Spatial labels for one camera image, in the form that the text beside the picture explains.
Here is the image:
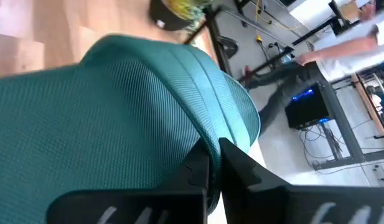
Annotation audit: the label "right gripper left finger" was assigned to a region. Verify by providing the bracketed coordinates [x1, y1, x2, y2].
[47, 138, 210, 224]

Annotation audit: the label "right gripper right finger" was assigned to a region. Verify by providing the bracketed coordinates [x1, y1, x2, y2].
[218, 138, 384, 224]

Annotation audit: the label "teal rubber slide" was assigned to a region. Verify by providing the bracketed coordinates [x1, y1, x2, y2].
[0, 34, 261, 224]

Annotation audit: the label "black computer tower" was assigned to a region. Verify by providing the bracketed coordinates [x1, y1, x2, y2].
[284, 83, 332, 131]

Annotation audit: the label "grey desk with wooden top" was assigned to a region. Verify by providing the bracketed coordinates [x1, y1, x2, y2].
[312, 73, 384, 171]

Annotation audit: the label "person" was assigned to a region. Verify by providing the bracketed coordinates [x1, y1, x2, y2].
[241, 0, 384, 136]

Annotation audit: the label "black floor cables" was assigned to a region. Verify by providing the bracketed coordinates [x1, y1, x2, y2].
[299, 123, 347, 167]

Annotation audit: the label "yellow floor cable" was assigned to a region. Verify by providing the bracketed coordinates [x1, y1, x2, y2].
[255, 0, 304, 43]

